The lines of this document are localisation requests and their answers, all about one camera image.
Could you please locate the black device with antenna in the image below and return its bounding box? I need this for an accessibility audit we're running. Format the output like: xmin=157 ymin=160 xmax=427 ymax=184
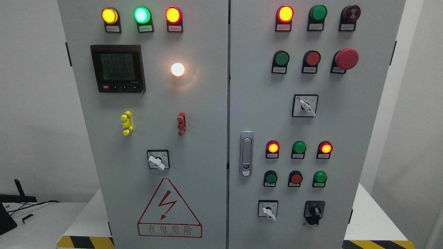
xmin=0 ymin=179 xmax=37 ymax=202

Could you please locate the black cable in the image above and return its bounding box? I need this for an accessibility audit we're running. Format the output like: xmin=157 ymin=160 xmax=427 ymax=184
xmin=5 ymin=200 xmax=61 ymax=216

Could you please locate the red push button lower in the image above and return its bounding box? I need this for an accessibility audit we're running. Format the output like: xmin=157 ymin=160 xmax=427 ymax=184
xmin=287 ymin=170 xmax=303 ymax=187

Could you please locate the red push button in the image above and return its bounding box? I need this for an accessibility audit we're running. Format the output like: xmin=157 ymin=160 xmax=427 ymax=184
xmin=287 ymin=170 xmax=303 ymax=187
xmin=301 ymin=50 xmax=321 ymax=74

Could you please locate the green push button upper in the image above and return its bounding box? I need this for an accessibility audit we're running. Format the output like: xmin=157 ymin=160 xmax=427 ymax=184
xmin=271 ymin=50 xmax=290 ymax=74

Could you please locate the black digital power meter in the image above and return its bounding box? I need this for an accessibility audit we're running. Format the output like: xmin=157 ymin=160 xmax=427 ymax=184
xmin=90 ymin=44 xmax=146 ymax=93

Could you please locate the silver door latch handle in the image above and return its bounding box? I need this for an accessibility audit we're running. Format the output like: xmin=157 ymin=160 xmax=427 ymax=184
xmin=239 ymin=131 xmax=254 ymax=176

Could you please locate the red indicator light top right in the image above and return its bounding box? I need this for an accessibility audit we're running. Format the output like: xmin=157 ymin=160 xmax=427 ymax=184
xmin=275 ymin=5 xmax=294 ymax=32

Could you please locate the green lit indicator light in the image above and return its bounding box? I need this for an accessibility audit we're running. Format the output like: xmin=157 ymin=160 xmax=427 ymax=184
xmin=134 ymin=6 xmax=154 ymax=33

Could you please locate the upper right selector switch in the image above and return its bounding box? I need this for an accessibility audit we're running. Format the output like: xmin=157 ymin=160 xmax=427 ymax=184
xmin=292 ymin=94 xmax=318 ymax=118

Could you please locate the green indicator light lower right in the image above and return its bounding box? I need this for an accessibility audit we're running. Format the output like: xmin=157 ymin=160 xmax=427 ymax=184
xmin=312 ymin=171 xmax=328 ymax=188

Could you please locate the red terminal connector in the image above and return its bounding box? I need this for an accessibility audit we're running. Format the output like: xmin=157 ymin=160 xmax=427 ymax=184
xmin=177 ymin=112 xmax=187 ymax=137

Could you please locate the yellow indicator light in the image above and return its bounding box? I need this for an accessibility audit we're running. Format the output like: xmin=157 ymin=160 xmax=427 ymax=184
xmin=101 ymin=7 xmax=121 ymax=33

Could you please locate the left door selector switch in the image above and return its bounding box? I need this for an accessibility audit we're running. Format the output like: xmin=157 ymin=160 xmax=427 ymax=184
xmin=146 ymin=149 xmax=170 ymax=171

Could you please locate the dark red buzzer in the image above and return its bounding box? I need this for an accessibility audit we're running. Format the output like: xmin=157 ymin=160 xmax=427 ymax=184
xmin=338 ymin=5 xmax=361 ymax=31

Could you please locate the red indicator light middle left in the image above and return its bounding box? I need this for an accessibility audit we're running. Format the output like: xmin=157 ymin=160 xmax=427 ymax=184
xmin=265 ymin=140 xmax=280 ymax=159

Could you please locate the green indicator light middle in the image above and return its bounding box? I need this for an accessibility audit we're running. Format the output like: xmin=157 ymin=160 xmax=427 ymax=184
xmin=291 ymin=141 xmax=307 ymax=159

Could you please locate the lower white selector switch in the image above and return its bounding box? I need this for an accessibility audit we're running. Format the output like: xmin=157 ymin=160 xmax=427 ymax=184
xmin=257 ymin=200 xmax=279 ymax=222

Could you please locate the red indicator light middle right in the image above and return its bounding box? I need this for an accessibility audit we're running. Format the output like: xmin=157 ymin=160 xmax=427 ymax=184
xmin=316 ymin=141 xmax=333 ymax=159

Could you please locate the grey electrical control cabinet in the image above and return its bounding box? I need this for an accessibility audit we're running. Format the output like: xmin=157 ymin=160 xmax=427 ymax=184
xmin=57 ymin=0 xmax=405 ymax=249

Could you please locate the red high voltage warning sticker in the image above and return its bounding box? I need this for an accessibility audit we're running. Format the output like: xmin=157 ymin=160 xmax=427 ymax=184
xmin=137 ymin=178 xmax=202 ymax=238

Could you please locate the green push button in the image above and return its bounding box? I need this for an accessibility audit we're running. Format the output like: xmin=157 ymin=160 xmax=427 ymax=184
xmin=263 ymin=170 xmax=278 ymax=187
xmin=271 ymin=50 xmax=290 ymax=74

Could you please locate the black rotary knob switch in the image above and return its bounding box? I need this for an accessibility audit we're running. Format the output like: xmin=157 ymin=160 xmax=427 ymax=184
xmin=304 ymin=201 xmax=325 ymax=225

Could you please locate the white lit indicator lamp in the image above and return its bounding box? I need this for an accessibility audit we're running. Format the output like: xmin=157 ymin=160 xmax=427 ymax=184
xmin=171 ymin=62 xmax=185 ymax=77

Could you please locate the red emergency stop button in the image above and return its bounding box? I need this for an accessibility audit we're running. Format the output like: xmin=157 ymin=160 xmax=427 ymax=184
xmin=330 ymin=48 xmax=359 ymax=74

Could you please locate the small black white adapter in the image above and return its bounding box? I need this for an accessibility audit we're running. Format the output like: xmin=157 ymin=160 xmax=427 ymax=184
xmin=21 ymin=214 xmax=35 ymax=224

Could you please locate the red indicator light left door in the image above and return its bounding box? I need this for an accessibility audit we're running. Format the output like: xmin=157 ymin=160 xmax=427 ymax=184
xmin=165 ymin=6 xmax=183 ymax=33

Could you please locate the red push button upper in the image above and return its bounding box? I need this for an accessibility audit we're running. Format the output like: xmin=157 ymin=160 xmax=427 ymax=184
xmin=301 ymin=50 xmax=321 ymax=74

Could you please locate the yellow terminal connector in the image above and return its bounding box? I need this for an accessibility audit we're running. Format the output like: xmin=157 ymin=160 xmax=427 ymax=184
xmin=120 ymin=111 xmax=133 ymax=136

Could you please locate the green indicator light top right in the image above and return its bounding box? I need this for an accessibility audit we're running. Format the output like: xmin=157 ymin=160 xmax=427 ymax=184
xmin=307 ymin=5 xmax=327 ymax=31

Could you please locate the green push button lower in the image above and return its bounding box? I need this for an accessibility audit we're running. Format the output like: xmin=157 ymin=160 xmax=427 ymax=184
xmin=263 ymin=170 xmax=278 ymax=187

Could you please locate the black object at left edge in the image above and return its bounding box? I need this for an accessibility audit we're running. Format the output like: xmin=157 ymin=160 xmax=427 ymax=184
xmin=0 ymin=202 xmax=17 ymax=235

